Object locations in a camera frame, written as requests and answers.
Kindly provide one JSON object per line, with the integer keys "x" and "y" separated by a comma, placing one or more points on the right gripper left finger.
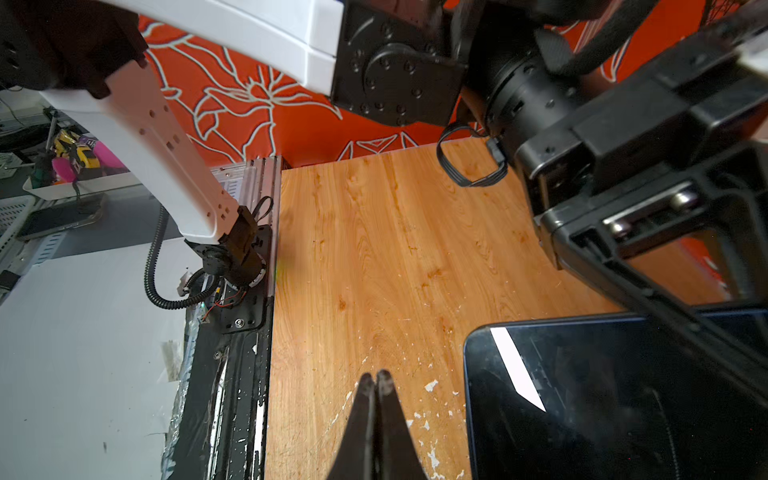
{"x": 355, "y": 456}

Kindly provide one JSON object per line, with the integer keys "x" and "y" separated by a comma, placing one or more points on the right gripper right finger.
{"x": 395, "y": 453}

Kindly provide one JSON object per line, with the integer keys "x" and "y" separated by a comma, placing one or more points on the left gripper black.
{"x": 654, "y": 191}

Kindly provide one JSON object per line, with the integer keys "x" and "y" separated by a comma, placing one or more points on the black smartphone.
{"x": 603, "y": 397}

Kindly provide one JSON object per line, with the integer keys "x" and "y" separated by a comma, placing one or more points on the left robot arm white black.
{"x": 163, "y": 82}

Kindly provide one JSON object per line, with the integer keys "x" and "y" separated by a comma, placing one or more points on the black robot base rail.
{"x": 218, "y": 427}

